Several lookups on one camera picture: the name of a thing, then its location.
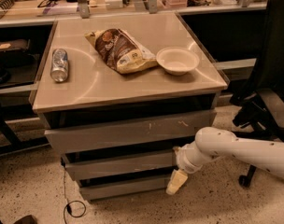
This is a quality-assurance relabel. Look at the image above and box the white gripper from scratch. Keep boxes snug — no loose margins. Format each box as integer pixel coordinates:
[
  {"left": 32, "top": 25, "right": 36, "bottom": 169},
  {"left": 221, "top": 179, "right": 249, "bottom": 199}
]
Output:
[{"left": 166, "top": 142, "right": 203, "bottom": 195}]

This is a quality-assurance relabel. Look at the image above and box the grey drawer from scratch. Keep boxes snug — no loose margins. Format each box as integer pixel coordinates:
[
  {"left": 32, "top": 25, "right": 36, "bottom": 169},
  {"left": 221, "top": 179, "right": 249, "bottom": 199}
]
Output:
[
  {"left": 45, "top": 109, "right": 216, "bottom": 154},
  {"left": 65, "top": 149, "right": 176, "bottom": 180},
  {"left": 79, "top": 175, "right": 170, "bottom": 201}
]

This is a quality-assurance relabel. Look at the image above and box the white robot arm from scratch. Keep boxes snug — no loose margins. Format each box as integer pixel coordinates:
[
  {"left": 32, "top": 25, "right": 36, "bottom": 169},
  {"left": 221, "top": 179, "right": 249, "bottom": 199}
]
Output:
[{"left": 166, "top": 127, "right": 284, "bottom": 195}]

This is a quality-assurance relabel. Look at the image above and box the grey drawer cabinet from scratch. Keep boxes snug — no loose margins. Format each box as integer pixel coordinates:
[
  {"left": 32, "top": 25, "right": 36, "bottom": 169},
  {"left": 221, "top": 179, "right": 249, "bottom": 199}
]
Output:
[{"left": 33, "top": 13, "right": 227, "bottom": 188}]

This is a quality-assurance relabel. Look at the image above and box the black office chair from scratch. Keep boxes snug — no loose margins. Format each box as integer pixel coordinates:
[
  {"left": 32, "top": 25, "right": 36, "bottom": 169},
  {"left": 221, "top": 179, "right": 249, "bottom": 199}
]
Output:
[{"left": 231, "top": 0, "right": 284, "bottom": 188}]

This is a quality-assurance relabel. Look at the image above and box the white paper bowl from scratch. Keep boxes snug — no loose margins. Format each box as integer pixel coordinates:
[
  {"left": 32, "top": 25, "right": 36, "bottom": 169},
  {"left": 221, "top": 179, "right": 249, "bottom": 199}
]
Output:
[{"left": 156, "top": 47, "right": 200, "bottom": 76}]

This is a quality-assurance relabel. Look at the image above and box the brown chip bag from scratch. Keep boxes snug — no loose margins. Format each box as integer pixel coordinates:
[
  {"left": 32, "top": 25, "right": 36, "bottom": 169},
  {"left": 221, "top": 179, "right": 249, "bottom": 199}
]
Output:
[{"left": 85, "top": 28, "right": 157, "bottom": 75}]

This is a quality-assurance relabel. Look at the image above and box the silver soda can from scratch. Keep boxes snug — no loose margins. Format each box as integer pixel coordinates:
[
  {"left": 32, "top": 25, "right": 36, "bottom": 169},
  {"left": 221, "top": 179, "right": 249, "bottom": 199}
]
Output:
[{"left": 50, "top": 49, "right": 69, "bottom": 83}]

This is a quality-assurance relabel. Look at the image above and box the black floor cable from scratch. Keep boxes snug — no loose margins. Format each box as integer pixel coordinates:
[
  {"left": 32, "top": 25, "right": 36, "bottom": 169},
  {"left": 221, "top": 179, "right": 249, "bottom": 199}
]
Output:
[{"left": 62, "top": 168, "right": 87, "bottom": 224}]

